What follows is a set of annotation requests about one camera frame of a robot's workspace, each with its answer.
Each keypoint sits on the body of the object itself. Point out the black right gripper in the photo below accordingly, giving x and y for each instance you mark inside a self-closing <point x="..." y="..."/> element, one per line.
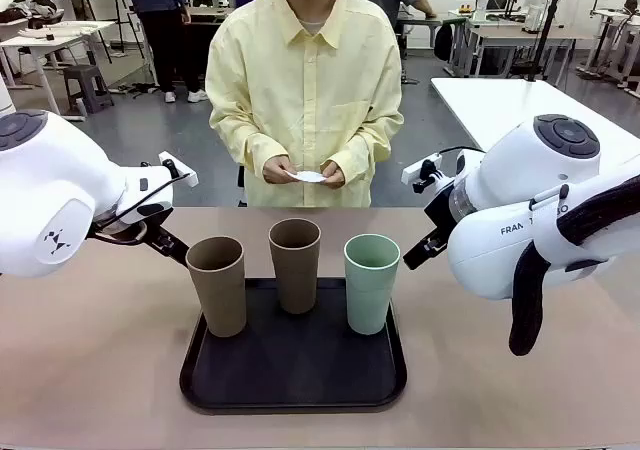
<point x="440" y="210"/>

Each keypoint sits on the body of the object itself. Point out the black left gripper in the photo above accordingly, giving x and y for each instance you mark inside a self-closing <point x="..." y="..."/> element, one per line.
<point x="150" y="210"/>

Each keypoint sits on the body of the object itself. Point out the tall mint green cup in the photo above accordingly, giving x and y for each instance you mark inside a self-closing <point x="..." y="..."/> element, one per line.
<point x="370" y="300"/>

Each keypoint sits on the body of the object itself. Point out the tall brown cup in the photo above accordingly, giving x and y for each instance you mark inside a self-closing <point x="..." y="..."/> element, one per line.
<point x="295" y="280"/>
<point x="220" y="295"/>

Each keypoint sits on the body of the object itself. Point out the white paper coaster stack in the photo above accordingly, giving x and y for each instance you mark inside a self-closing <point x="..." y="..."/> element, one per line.
<point x="307" y="176"/>

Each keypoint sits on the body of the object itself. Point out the person's left forearm yellow sleeve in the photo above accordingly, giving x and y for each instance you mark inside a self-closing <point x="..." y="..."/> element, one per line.
<point x="370" y="145"/>

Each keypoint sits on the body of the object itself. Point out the person's right forearm yellow sleeve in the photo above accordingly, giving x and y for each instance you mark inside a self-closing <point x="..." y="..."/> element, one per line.
<point x="240" y="140"/>

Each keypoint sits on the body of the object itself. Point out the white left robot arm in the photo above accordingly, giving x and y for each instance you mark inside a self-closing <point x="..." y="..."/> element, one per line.
<point x="50" y="180"/>

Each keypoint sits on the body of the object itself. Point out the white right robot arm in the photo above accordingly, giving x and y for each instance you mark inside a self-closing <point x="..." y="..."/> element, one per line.
<point x="500" y="260"/>

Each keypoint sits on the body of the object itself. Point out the person's left hand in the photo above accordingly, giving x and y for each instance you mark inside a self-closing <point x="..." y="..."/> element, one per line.
<point x="336" y="177"/>

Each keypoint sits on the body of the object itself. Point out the person's right hand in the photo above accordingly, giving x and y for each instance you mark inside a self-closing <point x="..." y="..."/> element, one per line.
<point x="280" y="170"/>

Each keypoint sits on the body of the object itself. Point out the large white table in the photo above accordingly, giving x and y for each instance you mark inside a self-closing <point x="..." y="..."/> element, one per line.
<point x="490" y="105"/>

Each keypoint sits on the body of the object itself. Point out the black plastic serving tray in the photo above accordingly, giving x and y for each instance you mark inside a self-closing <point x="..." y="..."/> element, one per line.
<point x="300" y="370"/>

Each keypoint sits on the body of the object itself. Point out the grey plastic step stool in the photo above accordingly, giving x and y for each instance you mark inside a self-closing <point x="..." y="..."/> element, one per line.
<point x="87" y="85"/>

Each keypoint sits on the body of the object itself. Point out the person in yellow shirt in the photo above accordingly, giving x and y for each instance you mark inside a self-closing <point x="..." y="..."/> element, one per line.
<point x="310" y="80"/>

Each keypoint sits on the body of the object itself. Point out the black backpack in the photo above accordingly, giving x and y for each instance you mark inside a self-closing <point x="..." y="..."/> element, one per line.
<point x="443" y="42"/>

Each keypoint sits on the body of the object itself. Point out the person in dark blue top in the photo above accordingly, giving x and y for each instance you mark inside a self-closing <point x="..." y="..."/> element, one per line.
<point x="165" y="30"/>

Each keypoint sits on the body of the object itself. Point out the white background desk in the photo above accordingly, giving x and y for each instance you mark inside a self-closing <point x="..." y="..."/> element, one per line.
<point x="55" y="40"/>

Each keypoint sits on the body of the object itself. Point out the grey background workbench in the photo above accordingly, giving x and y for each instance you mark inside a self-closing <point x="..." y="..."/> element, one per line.
<point x="525" y="34"/>

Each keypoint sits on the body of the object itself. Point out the pile of clothes and bags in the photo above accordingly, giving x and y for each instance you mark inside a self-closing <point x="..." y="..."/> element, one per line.
<point x="30" y="10"/>

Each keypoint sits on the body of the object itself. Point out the white height-adjustable desk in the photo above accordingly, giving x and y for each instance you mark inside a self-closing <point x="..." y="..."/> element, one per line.
<point x="612" y="17"/>

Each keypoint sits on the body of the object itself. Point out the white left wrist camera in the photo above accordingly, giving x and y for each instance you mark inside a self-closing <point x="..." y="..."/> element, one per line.
<point x="182" y="175"/>

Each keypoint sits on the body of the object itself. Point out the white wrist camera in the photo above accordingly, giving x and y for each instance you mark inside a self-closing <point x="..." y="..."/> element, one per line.
<point x="182" y="175"/>
<point x="420" y="169"/>

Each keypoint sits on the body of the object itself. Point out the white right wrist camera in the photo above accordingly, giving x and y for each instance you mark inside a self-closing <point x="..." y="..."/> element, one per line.
<point x="420" y="169"/>

